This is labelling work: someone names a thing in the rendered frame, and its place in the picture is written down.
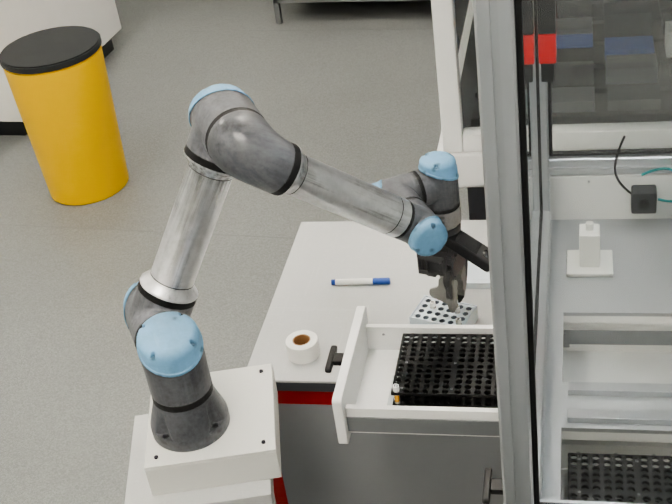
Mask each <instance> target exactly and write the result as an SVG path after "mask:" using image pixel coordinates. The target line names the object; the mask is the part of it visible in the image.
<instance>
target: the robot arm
mask: <svg viewBox="0 0 672 504"><path fill-rule="evenodd" d="M188 119H189V124H190V126H191V130H190V133H189V136H188V139H187V142H186V145H185V148H184V154H185V156H186V158H187V160H188V165H187V168H186V171H185V174H184V177H183V180H182V182H181V185H180V188H179V191H178V194H177V197H176V200H175V203H174V205H173V208H172V211H171V214H170V217H169V220H168V223H167V226H166V229H165V231H164V234H163V237H162V240H161V243H160V246H159V249H158V252H157V254H156V257H155V260H154V263H153V266H152V269H151V270H148V271H145V272H144V273H142V275H141V276H140V279H139V281H138V282H137V283H134V284H133V285H132V286H131V287H130V288H129V289H128V291H127V293H126V295H125V298H124V302H123V312H124V320H125V323H126V325H127V327H128V329H129V331H130V334H131V336H132V339H133V342H134V345H135V347H136V350H137V353H138V356H139V359H140V361H141V364H142V367H143V370H144V373H145V376H146V380H147V383H148V386H149V390H150V393H151V396H152V400H153V405H152V413H151V421H150V425H151V430H152V434H153V437H154V439H155V441H156V442H157V443H158V444H159V445H160V446H161V447H163V448H165V449H167V450H170V451H174V452H191V451H196V450H200V449H203V448H205V447H207V446H209V445H211V444H213V443H214V442H216V441H217V440H218V439H219V438H220V437H221V436H222V435H223V434H224V433H225V432H226V430H227V428H228V426H229V423H230V414H229V410H228V406H227V403H226V401H225V400H224V398H223V397H222V396H221V394H220V393H219V392H218V391H217V389H216V388H215V387H214V385H213V383H212V379H211V375H210V371H209V367H208V362H207V358H206V354H205V350H204V343H203V337H202V334H201V332H200V330H199V328H198V326H197V324H196V323H195V321H194V320H193V319H192V318H191V314H192V311H193V308H194V306H195V303H196V300H197V297H198V290H197V288H196V287H195V285H194V282H195V280H196V277H197V274H198V271H199V269H200V266H201V263H202V261H203V258H204V255H205V252H206V250H207V247H208V244H209V242H210V239H211V236H212V233H213V231H214V228H215V225H216V223H217V220H218V217H219V214H220V212H221V209H222V206H223V204H224V201H225V198H226V195H227V193H228V190H229V187H230V185H231V182H232V179H233V178H235V179H237V180H239V181H242V182H244V183H246V184H248V185H251V186H253V187H255V188H258V189H260V190H263V191H265V192H268V193H270V194H273V195H275V196H282V195H284V194H288V195H291V196H293V197H296V198H298V199H300V200H303V201H305V202H308V203H310V204H313V205H315V206H317V207H320V208H322V209H325V210H327V211H330V212H332V213H334V214H337V215H339V216H342V217H344V218H347V219H349V220H351V221H354V222H356V223H359V224H361V225H364V226H366V227H368V228H371V229H373V230H376V231H378V232H381V233H383V234H386V235H388V236H390V237H393V238H395V239H398V240H400V241H403V242H405V243H407V244H408V245H409V247H410V249H411V250H413V251H415V253H416V254H417V263H418V272H419V273H420V274H425V275H427V276H431V277H436V276H437V275H439V276H440V278H439V280H438V286H436V287H433V288H430V290H429V294H430V295H431V297H433V298H435V299H438V300H440V301H442V302H444V303H446V304H447V305H448V308H449V310H450V312H451V313H454V312H455V310H456V309H457V307H458V302H459V303H460V302H461V301H462V300H463V298H464V297H465V291H466V284H467V274H468V261H470V262H471V263H473V264H474V265H476V266H477V267H479V268H480V269H482V270H484V271H485V272H489V256H488V247H487V246H486V245H484V244H482V243H481V242H479V241H478V240H476V239H475V238H473V237H472V236H470V235H468V234H467V233H465V232H464V231H462V230H461V207H460V197H459V183H458V178H459V174H458V169H457V164H456V159H455V157H454V156H453V155H452V154H450V153H448V152H445V151H432V152H429V153H426V154H425V155H424V156H422V157H421V158H420V160H419V165H418V169H416V170H413V171H411V172H408V173H405V174H401V175H398V176H394V177H391V178H388V179H384V180H380V181H378V182H376V183H373V184H370V183H368V182H366V181H363V180H361V179H359V178H357V177H354V176H352V175H350V174H348V173H345V172H343V171H341V170H338V169H336V168H334V167H332V166H329V165H327V164H325V163H323V162H320V161H318V160H316V159H314V158H311V157H309V156H307V155H304V154H303V153H302V150H301V148H300V147H299V146H298V145H296V144H294V143H292V142H290V141H288V140H286V139H285V138H283V137H282V136H281V135H279V134H278V133H277V132H276V131H275V130H274V129H273V128H272V127H271V126H270V125H269V124H268V122H267V121H266V120H265V119H264V117H263V116H262V115H261V113H260V112H259V110H258V109H257V108H256V106H255V104H254V102H253V100H252V99H251V98H250V97H249V96H248V95H247V94H246V93H244V92H243V91H242V90H241V89H240V88H238V87H236V86H233V85H230V84H215V85H212V86H209V87H207V88H205V89H203V90H202V91H200V92H199V93H198V94H197V95H196V96H195V97H194V98H193V100H192V102H191V104H190V106H189V111H188ZM457 299H458V302H457Z"/></svg>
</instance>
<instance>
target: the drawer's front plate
mask: <svg viewBox="0 0 672 504"><path fill-rule="evenodd" d="M366 324H368V318H367V311H366V306H357V308H356V311H355V315H354V319H353V323H352V326H351V330H350V334H349V337H348V341H347V345H346V349H345V352H344V356H343V360H342V364H341V367H340V371H339V375H338V379H337V382H336V386H335V390H334V393H333V397H332V407H333V413H334V419H335V425H336V430H337V436H338V442H339V444H348V443H349V439H350V435H351V432H349V431H348V425H347V418H346V417H347V415H346V409H345V408H346V404H356V400H357V396H358V392H359V388H360V384H361V379H362V375H363V371H364V367H365V363H366V359H367V354H368V350H369V347H368V340H367V333H366Z"/></svg>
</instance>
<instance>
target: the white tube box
mask: <svg viewBox="0 0 672 504"><path fill-rule="evenodd" d="M430 301H435V304H436V306H435V309H431V308H430ZM457 302H458V301H457ZM458 306H459V307H460V313H459V314H455V312H454V313H451V312H450V310H449V308H448V305H447V304H446V303H444V302H442V301H440V300H438V299H435V298H433V297H431V296H427V295H424V297H423V298H422V300H421V301H420V303H419V304H418V305H417V307H416V308H415V310H414V311H413V312H412V314H411V315H410V317H409V319H410V324H443V325H456V321H455V319H456V318H457V317H460V318H461V325H475V323H476V321H477V320H478V312H477V305H473V304H468V303H463V302H460V303H459V302H458Z"/></svg>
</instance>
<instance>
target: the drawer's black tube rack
mask: <svg viewBox="0 0 672 504"><path fill-rule="evenodd" d="M416 336H418V338H414V337H416ZM423 337H428V338H423ZM433 337H437V338H433ZM442 337H446V338H442ZM451 337H456V338H451ZM463 337H467V338H466V339H464V338H463ZM473 337H476V338H475V339H473ZM482 337H486V338H485V339H482ZM492 337H493V334H418V333H412V337H410V339H411V343H410V348H409V353H408V358H407V361H406V362H405V363H406V368H405V373H404V379H403V384H402V387H400V386H399V387H400V389H401V396H400V402H401V403H400V404H395V400H394V399H393V404H392V405H399V406H438V407H477V408H498V402H497V386H496V370H495V354H494V343H493V344H492V343H491V342H494V339H491V338H492ZM414 341H418V342H416V343H414ZM423 341H427V342H426V343H423ZM433 341H436V342H435V343H432V342H433ZM442 341H445V343H441V342H442ZM452 341H454V342H455V343H450V342H452ZM462 342H467V343H462ZM471 342H476V343H471ZM481 342H486V343H481Z"/></svg>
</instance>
